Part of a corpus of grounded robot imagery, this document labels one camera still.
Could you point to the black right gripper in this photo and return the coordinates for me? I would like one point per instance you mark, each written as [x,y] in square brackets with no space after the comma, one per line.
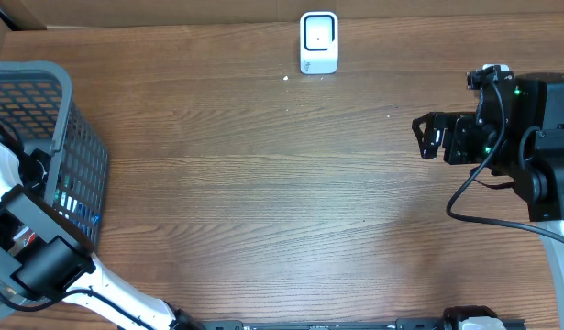
[456,126]

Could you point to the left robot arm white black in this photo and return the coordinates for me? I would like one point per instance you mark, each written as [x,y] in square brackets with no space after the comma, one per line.
[45,259]

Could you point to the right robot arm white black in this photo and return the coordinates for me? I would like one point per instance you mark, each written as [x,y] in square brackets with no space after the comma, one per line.
[516,130]

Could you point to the white barcode scanner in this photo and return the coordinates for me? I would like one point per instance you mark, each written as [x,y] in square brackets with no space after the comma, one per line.
[319,41]

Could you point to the grey plastic mesh basket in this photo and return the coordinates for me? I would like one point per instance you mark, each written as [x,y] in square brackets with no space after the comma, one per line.
[37,107]

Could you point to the black rail at table edge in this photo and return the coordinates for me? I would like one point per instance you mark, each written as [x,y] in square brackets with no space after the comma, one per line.
[469,317]

